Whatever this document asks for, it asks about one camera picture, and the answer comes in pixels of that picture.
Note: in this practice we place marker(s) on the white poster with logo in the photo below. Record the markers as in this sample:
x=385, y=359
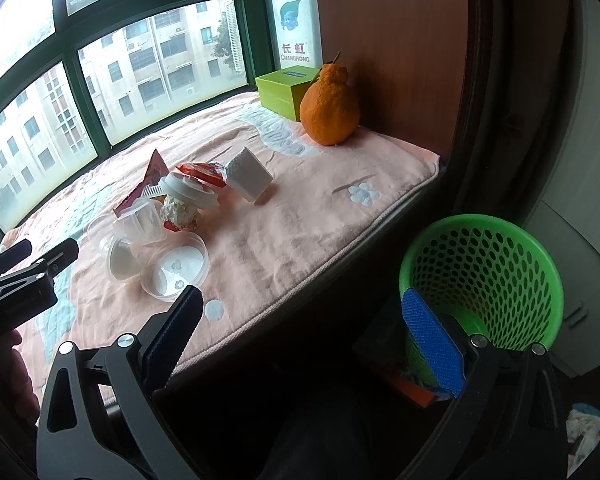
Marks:
x=295, y=33

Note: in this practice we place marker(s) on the red snack wrapper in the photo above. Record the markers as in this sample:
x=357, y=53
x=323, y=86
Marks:
x=211, y=173

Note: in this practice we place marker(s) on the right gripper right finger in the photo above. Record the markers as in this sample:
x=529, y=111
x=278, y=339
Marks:
x=506, y=417

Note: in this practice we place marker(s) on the green mesh trash basket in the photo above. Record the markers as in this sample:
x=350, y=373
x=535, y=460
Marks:
x=491, y=277

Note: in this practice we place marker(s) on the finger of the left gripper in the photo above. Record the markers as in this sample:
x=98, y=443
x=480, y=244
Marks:
x=57, y=258
x=14, y=255

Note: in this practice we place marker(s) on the pink quilted blanket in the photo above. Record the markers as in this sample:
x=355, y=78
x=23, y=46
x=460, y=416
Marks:
x=324, y=206

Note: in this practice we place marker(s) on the red white paper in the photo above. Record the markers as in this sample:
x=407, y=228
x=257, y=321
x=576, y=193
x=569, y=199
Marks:
x=178, y=216

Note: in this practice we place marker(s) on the person's left hand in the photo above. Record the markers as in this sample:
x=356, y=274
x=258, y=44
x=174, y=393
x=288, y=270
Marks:
x=16, y=390

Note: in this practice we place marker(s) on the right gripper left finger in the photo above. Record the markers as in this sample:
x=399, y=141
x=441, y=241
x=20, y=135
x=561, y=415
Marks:
x=97, y=421

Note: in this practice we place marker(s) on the wooden cabinet side panel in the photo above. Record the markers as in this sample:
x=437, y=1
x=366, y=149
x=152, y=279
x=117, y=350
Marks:
x=406, y=60

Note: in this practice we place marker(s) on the floral cloth on floor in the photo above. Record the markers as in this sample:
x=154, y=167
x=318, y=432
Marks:
x=583, y=434

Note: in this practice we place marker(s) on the round clear pudding cup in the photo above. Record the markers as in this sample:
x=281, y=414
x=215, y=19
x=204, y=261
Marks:
x=181, y=260

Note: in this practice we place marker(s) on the clear rectangular plastic tray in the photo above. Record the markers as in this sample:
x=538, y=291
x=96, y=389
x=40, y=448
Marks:
x=141, y=223

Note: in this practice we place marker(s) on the green cardboard box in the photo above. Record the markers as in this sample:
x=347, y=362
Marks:
x=283, y=90

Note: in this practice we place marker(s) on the white round plastic lid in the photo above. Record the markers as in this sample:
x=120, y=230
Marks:
x=189, y=190

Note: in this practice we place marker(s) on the large orange citrus fruit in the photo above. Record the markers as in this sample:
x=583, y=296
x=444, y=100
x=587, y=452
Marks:
x=329, y=110

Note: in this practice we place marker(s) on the green window frame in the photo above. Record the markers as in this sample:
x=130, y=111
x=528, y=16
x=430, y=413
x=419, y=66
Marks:
x=80, y=80

